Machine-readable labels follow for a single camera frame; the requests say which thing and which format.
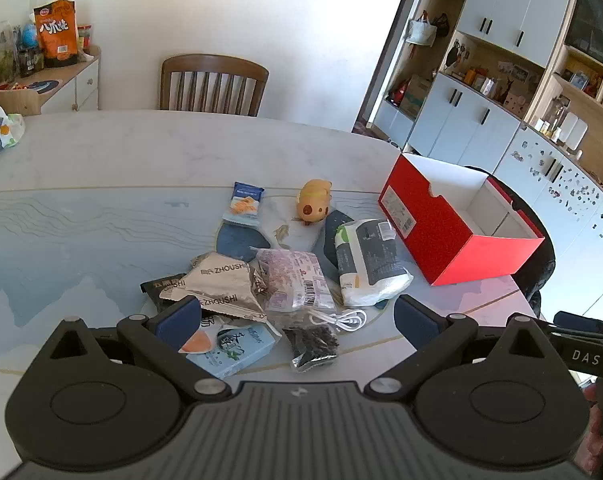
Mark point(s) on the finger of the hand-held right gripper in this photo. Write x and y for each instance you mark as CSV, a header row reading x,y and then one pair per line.
x,y
576,319

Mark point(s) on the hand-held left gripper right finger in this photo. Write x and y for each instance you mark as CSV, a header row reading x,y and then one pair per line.
x,y
415,321

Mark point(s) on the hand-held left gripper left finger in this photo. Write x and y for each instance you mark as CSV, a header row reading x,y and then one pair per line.
x,y
179,321

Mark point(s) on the black snack packet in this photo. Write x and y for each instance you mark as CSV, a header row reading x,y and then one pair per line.
x,y
159,286

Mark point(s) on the silver snack bag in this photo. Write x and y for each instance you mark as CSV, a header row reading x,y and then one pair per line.
x,y
221,280

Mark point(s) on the white tissue pack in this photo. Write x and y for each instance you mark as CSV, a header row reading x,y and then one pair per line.
x,y
369,260

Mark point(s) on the red cardboard box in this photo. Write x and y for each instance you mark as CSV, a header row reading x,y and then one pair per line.
x,y
431,220

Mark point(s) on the pink clear snack packet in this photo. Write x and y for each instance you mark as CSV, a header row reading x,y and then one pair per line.
x,y
296,280

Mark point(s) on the white desktop with blue print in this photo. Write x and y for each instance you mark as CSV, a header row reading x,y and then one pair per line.
x,y
131,160

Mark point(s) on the person's right hand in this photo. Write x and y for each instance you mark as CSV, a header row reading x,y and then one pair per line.
x,y
591,396

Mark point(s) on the orange and white packet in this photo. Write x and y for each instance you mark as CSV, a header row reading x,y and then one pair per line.
x,y
199,344

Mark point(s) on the light blue packet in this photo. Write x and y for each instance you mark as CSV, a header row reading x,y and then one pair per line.
x,y
241,352

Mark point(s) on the clear packet of black tea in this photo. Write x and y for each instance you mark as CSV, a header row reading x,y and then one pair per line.
x,y
311,347

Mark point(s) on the blue snack packet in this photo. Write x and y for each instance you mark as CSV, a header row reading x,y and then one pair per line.
x,y
244,205

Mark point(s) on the orange plush animal toy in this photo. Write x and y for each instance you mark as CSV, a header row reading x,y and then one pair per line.
x,y
314,200

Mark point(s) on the white containers on shelf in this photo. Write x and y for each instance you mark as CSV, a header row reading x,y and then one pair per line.
x,y
572,131

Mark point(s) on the cardboard box in cabinet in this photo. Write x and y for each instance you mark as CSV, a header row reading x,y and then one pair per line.
x,y
415,96

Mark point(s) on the red bag in cabinet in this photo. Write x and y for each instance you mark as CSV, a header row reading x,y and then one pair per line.
x,y
397,94

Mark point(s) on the brown wooden chair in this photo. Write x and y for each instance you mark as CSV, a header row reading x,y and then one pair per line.
x,y
214,85

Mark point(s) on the white sideboard with wooden top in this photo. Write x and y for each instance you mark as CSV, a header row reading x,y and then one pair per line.
x,y
78,85

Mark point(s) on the tissue pack with orange print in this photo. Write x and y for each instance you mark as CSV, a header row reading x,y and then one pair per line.
x,y
3,130

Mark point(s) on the light wooden box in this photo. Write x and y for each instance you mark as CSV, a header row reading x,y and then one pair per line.
x,y
18,102

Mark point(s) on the round blue mat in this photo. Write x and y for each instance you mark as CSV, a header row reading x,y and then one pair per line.
x,y
41,86

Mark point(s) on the hanging white tote bag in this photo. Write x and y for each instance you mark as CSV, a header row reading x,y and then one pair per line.
x,y
421,32

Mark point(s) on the hanging black bag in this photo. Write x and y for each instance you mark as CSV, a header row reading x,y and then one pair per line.
x,y
441,25

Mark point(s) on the dark bottles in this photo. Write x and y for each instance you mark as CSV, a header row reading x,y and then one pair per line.
x,y
31,62

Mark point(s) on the red jars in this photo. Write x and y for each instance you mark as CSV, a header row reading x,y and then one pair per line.
x,y
83,37

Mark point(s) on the large orange snack bag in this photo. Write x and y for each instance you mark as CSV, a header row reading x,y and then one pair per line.
x,y
57,35

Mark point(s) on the small blue globe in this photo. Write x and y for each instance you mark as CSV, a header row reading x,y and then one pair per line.
x,y
28,35

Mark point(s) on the white and wood wall cabinet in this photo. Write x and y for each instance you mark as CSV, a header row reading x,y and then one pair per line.
x,y
506,85

